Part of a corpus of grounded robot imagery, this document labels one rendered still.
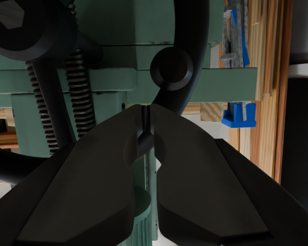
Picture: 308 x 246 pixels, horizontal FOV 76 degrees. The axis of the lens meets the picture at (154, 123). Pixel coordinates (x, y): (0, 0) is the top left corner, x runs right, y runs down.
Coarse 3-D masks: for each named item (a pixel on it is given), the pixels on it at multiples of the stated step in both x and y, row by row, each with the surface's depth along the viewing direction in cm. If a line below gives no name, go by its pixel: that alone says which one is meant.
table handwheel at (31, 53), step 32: (0, 0) 13; (32, 0) 14; (64, 0) 15; (192, 0) 15; (0, 32) 14; (32, 32) 14; (64, 32) 16; (192, 32) 15; (32, 64) 16; (160, 96) 17; (64, 128) 17; (0, 160) 18; (32, 160) 18
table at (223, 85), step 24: (0, 72) 24; (24, 72) 25; (96, 72) 25; (120, 72) 25; (144, 72) 34; (216, 72) 34; (240, 72) 34; (0, 96) 34; (144, 96) 35; (192, 96) 35; (216, 96) 35; (240, 96) 35
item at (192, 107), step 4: (144, 104) 51; (148, 104) 51; (188, 104) 51; (192, 104) 51; (196, 104) 51; (224, 104) 51; (188, 108) 51; (192, 108) 51; (196, 108) 51; (224, 108) 51; (4, 112) 51
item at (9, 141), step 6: (0, 120) 265; (0, 126) 266; (0, 132) 261; (6, 132) 261; (12, 132) 261; (0, 138) 234; (6, 138) 235; (12, 138) 235; (0, 144) 227; (6, 144) 227; (12, 144) 226; (18, 144) 227; (12, 186) 286
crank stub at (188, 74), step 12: (168, 48) 11; (180, 48) 11; (156, 60) 11; (168, 60) 10; (180, 60) 10; (156, 72) 11; (168, 72) 10; (180, 72) 10; (192, 72) 11; (156, 84) 12; (168, 84) 11; (180, 84) 11
